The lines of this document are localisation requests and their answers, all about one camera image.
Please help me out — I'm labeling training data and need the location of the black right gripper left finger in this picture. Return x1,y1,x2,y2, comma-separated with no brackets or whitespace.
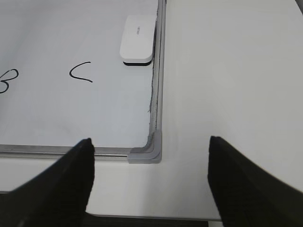
0,138,95,227

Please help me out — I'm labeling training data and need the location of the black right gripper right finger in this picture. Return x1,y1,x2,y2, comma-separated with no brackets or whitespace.
207,136,303,227

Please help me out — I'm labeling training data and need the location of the white whiteboard eraser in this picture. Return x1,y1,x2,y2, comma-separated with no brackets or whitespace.
119,15,156,66

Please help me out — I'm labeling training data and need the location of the white magnetic whiteboard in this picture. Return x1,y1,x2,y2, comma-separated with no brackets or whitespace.
0,0,166,164

